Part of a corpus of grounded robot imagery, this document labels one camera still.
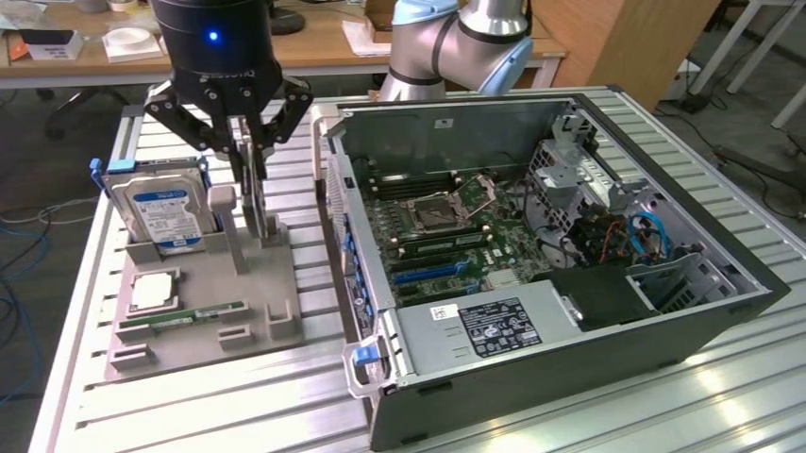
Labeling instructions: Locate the grey power supply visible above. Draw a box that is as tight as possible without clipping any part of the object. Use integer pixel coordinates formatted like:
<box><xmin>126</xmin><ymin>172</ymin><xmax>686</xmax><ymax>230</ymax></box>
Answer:
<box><xmin>381</xmin><ymin>277</ymin><xmax>585</xmax><ymax>378</ymax></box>

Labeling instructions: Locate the blue disk caddy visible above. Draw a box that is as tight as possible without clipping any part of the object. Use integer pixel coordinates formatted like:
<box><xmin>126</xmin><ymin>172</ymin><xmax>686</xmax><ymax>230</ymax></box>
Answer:
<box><xmin>87</xmin><ymin>153</ymin><xmax>213</xmax><ymax>237</ymax></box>

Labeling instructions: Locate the wooden desk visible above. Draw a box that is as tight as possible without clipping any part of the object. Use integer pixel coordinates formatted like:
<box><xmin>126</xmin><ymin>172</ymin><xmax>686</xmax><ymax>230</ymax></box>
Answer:
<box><xmin>0</xmin><ymin>0</ymin><xmax>569</xmax><ymax>91</ymax></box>

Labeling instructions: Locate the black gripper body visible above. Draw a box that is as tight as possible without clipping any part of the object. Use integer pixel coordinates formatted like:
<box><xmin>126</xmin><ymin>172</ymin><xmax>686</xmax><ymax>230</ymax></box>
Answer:
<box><xmin>148</xmin><ymin>0</ymin><xmax>285</xmax><ymax>120</ymax></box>

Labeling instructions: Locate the red wire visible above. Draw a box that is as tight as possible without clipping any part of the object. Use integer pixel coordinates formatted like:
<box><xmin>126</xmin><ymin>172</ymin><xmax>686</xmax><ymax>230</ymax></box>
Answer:
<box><xmin>597</xmin><ymin>221</ymin><xmax>632</xmax><ymax>260</ymax></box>

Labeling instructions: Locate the blue expansion slot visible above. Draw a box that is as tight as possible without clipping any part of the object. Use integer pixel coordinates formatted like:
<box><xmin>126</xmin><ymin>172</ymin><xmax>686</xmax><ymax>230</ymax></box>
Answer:
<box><xmin>390</xmin><ymin>262</ymin><xmax>465</xmax><ymax>285</ymax></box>

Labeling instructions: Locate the white table frame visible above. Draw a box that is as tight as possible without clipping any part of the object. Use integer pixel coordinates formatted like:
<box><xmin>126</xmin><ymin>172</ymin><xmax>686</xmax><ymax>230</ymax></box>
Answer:
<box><xmin>685</xmin><ymin>0</ymin><xmax>806</xmax><ymax>129</ymax></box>

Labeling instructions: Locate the metal disk bay cage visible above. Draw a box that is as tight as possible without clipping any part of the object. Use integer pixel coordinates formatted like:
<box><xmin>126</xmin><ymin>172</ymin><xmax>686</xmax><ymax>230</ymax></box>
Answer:
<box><xmin>526</xmin><ymin>112</ymin><xmax>654</xmax><ymax>237</ymax></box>

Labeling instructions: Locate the long black expansion slot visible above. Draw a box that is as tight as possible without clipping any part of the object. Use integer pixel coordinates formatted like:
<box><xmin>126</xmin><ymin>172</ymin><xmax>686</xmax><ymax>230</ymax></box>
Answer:
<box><xmin>389</xmin><ymin>253</ymin><xmax>467</xmax><ymax>273</ymax></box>

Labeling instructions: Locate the white floor device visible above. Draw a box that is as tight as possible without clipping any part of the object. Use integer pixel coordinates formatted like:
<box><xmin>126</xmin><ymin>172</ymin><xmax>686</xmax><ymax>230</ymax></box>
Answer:
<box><xmin>666</xmin><ymin>59</ymin><xmax>705</xmax><ymax>103</ymax></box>

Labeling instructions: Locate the white foam piece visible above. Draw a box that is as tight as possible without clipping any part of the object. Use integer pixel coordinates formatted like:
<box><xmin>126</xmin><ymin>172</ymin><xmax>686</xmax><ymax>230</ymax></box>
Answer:
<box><xmin>342</xmin><ymin>19</ymin><xmax>395</xmax><ymax>57</ymax></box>

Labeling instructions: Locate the green graphics card black shroud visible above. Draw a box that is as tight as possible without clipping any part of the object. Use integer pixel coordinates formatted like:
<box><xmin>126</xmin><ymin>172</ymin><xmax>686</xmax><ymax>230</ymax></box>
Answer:
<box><xmin>230</xmin><ymin>115</ymin><xmax>271</xmax><ymax>240</ymax></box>

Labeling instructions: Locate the blue floor cable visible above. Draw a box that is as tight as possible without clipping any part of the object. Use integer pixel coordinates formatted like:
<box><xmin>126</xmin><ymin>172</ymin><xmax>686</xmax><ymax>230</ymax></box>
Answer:
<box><xmin>0</xmin><ymin>226</ymin><xmax>52</xmax><ymax>405</ymax></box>

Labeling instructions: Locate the white box black lid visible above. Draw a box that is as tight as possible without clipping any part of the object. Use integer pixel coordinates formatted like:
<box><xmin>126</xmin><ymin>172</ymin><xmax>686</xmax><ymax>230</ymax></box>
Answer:
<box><xmin>16</xmin><ymin>28</ymin><xmax>86</xmax><ymax>61</ymax></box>

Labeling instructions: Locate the silver chipset heatsink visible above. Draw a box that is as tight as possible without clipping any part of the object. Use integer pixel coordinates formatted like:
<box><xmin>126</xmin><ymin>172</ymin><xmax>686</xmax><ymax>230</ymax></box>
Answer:
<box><xmin>485</xmin><ymin>269</ymin><xmax>529</xmax><ymax>290</ymax></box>

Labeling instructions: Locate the grey parts rack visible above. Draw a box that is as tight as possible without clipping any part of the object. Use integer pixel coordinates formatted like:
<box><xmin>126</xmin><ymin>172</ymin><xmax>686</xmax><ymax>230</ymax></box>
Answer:
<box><xmin>103</xmin><ymin>183</ymin><xmax>307</xmax><ymax>381</ymax></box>

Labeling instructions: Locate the grey metal disk bay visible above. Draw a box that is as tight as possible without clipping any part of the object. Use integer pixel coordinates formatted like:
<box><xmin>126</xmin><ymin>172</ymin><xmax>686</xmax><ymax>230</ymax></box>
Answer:
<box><xmin>626</xmin><ymin>244</ymin><xmax>757</xmax><ymax>315</ymax></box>

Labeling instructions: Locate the black open PC case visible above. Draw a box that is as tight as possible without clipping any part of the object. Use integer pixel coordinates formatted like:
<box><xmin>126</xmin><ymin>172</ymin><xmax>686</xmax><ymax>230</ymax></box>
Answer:
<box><xmin>311</xmin><ymin>92</ymin><xmax>794</xmax><ymax>452</ymax></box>

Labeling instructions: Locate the green motherboard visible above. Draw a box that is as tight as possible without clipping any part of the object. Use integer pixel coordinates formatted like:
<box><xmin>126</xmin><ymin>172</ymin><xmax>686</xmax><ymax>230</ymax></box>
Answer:
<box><xmin>362</xmin><ymin>169</ymin><xmax>549</xmax><ymax>308</ymax></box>

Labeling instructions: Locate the black chair base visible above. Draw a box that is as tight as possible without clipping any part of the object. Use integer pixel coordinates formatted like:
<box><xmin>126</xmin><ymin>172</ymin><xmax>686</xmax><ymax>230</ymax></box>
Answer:
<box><xmin>36</xmin><ymin>84</ymin><xmax>191</xmax><ymax>141</ymax></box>

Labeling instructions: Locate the blue wire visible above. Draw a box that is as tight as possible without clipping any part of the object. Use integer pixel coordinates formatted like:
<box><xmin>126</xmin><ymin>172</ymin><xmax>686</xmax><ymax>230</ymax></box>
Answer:
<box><xmin>626</xmin><ymin>210</ymin><xmax>670</xmax><ymax>261</ymax></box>

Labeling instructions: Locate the silver CPU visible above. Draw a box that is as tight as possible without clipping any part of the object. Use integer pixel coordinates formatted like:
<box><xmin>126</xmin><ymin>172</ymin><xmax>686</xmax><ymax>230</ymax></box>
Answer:
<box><xmin>124</xmin><ymin>271</ymin><xmax>185</xmax><ymax>315</ymax></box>

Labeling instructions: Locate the short black expansion slot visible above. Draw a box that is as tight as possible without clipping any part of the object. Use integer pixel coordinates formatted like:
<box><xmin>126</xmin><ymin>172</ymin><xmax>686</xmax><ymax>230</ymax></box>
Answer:
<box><xmin>394</xmin><ymin>285</ymin><xmax>437</xmax><ymax>303</ymax></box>

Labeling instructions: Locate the black stand foot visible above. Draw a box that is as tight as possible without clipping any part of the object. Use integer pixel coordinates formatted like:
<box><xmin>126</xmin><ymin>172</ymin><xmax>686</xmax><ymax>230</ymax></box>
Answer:
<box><xmin>714</xmin><ymin>143</ymin><xmax>806</xmax><ymax>194</ymax></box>

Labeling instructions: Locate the black power adapter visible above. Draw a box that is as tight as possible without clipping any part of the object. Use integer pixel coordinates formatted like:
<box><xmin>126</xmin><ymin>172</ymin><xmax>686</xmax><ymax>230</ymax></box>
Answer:
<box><xmin>677</xmin><ymin>92</ymin><xmax>717</xmax><ymax>115</ymax></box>

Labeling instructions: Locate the metal socket cover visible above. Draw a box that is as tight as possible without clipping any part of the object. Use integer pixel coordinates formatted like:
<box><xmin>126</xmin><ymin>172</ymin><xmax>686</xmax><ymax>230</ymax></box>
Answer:
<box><xmin>451</xmin><ymin>173</ymin><xmax>501</xmax><ymax>219</ymax></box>

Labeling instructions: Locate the green RAM stick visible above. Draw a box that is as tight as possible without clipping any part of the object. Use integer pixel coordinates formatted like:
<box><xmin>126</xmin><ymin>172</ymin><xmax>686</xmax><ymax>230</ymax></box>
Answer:
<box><xmin>119</xmin><ymin>301</ymin><xmax>246</xmax><ymax>331</ymax></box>
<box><xmin>397</xmin><ymin>231</ymin><xmax>490</xmax><ymax>260</ymax></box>

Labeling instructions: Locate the cardboard box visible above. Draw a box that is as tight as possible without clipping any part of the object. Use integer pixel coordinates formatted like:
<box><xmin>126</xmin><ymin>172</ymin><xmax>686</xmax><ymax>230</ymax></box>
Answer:
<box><xmin>363</xmin><ymin>0</ymin><xmax>405</xmax><ymax>32</ymax></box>

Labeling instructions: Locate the white square dish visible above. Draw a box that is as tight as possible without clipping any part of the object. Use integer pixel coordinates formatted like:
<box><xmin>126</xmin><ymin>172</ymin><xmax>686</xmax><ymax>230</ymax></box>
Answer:
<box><xmin>102</xmin><ymin>26</ymin><xmax>167</xmax><ymax>64</ymax></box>

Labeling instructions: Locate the black lamp base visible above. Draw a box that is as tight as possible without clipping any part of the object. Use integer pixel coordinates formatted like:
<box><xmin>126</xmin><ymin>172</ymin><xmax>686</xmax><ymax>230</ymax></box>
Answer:
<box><xmin>270</xmin><ymin>0</ymin><xmax>307</xmax><ymax>37</ymax></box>

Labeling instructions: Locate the black RAM slot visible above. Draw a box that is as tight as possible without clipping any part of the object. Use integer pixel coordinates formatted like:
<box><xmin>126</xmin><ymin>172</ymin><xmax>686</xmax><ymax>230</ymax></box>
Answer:
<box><xmin>370</xmin><ymin>176</ymin><xmax>459</xmax><ymax>188</ymax></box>
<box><xmin>373</xmin><ymin>187</ymin><xmax>462</xmax><ymax>199</ymax></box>
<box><xmin>370</xmin><ymin>170</ymin><xmax>459</xmax><ymax>182</ymax></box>
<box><xmin>371</xmin><ymin>181</ymin><xmax>461</xmax><ymax>193</ymax></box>

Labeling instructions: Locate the wooden cabinet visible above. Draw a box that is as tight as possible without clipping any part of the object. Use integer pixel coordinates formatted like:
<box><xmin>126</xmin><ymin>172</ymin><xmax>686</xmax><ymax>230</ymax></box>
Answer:
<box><xmin>531</xmin><ymin>0</ymin><xmax>725</xmax><ymax>112</ymax></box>

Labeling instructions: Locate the white floor cable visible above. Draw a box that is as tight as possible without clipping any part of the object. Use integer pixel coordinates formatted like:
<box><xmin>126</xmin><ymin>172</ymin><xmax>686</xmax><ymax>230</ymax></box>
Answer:
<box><xmin>0</xmin><ymin>196</ymin><xmax>102</xmax><ymax>227</ymax></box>

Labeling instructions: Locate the silver hard disk blue label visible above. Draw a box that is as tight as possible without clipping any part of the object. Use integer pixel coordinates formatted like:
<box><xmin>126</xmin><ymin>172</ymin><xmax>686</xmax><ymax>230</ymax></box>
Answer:
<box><xmin>103</xmin><ymin>159</ymin><xmax>210</xmax><ymax>251</ymax></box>

